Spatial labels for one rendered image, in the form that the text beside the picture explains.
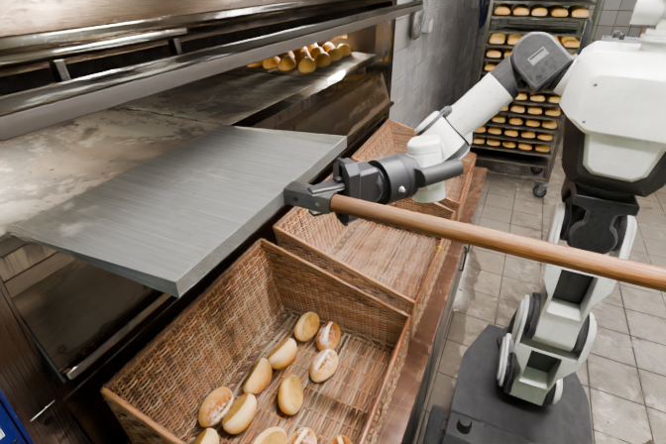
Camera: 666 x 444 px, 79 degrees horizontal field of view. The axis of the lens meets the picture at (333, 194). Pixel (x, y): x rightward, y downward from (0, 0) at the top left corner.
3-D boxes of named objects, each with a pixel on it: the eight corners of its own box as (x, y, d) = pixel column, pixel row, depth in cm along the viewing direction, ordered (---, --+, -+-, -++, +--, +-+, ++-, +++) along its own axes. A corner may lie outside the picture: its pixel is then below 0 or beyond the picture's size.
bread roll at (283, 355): (295, 333, 113) (307, 349, 113) (283, 339, 117) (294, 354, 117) (272, 357, 105) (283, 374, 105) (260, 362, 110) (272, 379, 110)
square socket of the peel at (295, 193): (338, 205, 71) (338, 189, 70) (329, 216, 69) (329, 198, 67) (293, 195, 75) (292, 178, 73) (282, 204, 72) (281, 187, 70)
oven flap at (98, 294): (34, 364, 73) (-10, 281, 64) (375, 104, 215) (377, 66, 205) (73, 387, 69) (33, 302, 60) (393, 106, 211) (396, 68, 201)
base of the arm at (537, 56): (499, 79, 107) (526, 38, 103) (545, 103, 103) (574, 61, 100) (498, 70, 93) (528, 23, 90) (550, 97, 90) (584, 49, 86)
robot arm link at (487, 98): (415, 127, 112) (482, 67, 103) (447, 162, 112) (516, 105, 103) (411, 133, 101) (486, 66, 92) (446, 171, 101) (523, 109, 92)
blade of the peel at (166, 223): (347, 147, 95) (347, 136, 94) (179, 298, 52) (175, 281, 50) (223, 125, 108) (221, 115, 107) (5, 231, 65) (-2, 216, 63)
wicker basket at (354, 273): (275, 293, 138) (268, 226, 124) (344, 215, 182) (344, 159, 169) (413, 344, 119) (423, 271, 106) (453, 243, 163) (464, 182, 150)
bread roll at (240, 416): (256, 388, 98) (269, 405, 98) (241, 391, 102) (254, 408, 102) (229, 423, 90) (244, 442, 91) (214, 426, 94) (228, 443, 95)
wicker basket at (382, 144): (347, 212, 184) (348, 157, 171) (384, 165, 229) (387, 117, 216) (456, 237, 167) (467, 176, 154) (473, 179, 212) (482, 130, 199)
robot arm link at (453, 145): (402, 154, 91) (410, 141, 109) (432, 187, 92) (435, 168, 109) (439, 121, 87) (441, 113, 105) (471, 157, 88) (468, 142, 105)
